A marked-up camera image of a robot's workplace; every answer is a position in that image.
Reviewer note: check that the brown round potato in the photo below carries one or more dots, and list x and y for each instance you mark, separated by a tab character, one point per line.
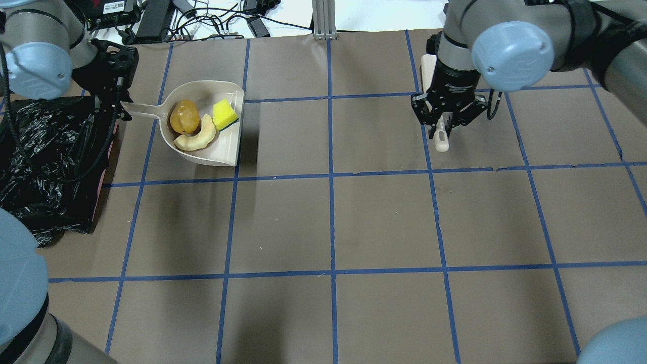
184	117

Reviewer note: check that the aluminium frame post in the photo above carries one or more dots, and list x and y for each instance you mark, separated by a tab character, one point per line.
323	16

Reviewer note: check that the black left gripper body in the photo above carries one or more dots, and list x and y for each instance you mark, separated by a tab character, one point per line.
112	61

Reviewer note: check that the white hand brush black bristles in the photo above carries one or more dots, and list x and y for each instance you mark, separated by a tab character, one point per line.
427	69

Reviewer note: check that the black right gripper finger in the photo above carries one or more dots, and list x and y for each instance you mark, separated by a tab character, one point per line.
429	117
465	117

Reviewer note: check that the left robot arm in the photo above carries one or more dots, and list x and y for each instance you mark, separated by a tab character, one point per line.
63	95

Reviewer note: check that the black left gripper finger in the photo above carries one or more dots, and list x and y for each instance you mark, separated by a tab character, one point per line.
122	113
103	105

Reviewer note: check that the bin with black bag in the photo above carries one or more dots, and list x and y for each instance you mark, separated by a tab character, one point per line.
54	155

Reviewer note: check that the beige plastic dustpan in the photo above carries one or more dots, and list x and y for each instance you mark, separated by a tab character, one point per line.
215	140

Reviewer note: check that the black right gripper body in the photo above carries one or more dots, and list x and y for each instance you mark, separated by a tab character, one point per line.
453	81

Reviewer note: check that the black power brick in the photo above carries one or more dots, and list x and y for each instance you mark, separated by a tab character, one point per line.
155	22

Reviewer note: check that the pale yellow peel piece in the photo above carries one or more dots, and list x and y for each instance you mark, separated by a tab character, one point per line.
206	135

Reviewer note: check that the yellow sponge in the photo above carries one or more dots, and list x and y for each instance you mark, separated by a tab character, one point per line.
223	115

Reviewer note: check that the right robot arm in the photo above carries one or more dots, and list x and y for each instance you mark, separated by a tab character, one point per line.
533	125

